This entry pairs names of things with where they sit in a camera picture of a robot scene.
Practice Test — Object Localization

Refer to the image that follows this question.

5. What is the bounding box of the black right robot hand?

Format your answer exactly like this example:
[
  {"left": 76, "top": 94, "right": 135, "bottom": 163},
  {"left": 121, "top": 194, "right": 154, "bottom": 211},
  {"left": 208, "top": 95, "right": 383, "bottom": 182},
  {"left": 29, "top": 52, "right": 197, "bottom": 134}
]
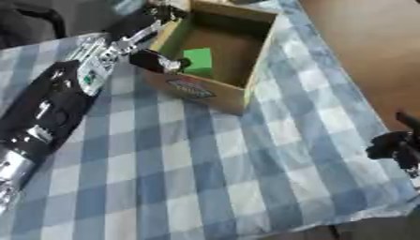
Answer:
[{"left": 364, "top": 111, "right": 420, "bottom": 180}]

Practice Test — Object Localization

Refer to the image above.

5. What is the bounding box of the green block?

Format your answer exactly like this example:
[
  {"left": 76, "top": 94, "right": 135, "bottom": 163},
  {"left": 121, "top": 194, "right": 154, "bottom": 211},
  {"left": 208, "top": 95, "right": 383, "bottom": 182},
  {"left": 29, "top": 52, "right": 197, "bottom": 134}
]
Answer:
[{"left": 182, "top": 47, "right": 216, "bottom": 78}]

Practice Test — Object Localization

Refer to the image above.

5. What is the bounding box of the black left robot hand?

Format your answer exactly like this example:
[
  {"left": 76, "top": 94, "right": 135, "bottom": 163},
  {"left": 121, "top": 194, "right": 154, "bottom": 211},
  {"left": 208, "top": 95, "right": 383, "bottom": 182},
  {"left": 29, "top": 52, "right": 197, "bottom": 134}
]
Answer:
[{"left": 105, "top": 0, "right": 194, "bottom": 76}]

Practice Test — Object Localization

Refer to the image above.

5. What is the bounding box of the black chair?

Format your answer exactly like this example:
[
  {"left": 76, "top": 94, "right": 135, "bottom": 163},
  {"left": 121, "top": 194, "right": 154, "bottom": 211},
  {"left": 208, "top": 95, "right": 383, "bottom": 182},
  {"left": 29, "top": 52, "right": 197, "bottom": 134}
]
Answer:
[{"left": 0, "top": 0, "right": 69, "bottom": 50}]

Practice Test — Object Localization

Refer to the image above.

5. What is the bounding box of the tan cardboard box, green inside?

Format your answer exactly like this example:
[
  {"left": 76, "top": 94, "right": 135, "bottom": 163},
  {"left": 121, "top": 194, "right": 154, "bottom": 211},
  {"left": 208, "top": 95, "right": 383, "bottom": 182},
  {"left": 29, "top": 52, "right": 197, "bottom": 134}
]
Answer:
[{"left": 142, "top": 0, "right": 282, "bottom": 117}]

